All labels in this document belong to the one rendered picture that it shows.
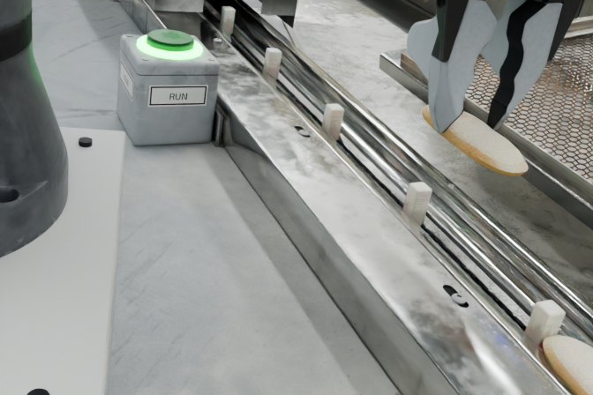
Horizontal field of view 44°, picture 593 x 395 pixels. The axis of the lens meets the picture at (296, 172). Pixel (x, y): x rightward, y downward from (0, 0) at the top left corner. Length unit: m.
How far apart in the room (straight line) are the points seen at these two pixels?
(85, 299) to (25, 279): 0.03
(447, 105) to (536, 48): 0.07
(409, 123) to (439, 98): 0.31
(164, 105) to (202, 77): 0.04
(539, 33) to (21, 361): 0.35
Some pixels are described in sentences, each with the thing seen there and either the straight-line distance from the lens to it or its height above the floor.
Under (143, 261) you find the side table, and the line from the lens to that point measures 0.50.
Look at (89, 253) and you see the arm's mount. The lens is 0.37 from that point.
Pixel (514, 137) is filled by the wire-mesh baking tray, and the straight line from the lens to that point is 0.60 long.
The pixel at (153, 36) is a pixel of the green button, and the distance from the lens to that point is 0.64.
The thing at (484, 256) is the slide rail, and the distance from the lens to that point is 0.52.
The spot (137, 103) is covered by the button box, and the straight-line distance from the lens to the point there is 0.62.
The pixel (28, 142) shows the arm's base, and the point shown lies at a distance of 0.36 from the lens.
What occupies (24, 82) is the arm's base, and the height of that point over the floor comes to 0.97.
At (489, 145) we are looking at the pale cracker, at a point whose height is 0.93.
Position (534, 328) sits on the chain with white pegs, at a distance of 0.46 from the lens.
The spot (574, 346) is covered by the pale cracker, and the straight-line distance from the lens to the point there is 0.45.
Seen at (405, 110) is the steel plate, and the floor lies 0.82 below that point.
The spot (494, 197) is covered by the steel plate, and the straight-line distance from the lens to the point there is 0.67.
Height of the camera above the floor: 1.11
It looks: 27 degrees down
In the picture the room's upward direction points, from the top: 10 degrees clockwise
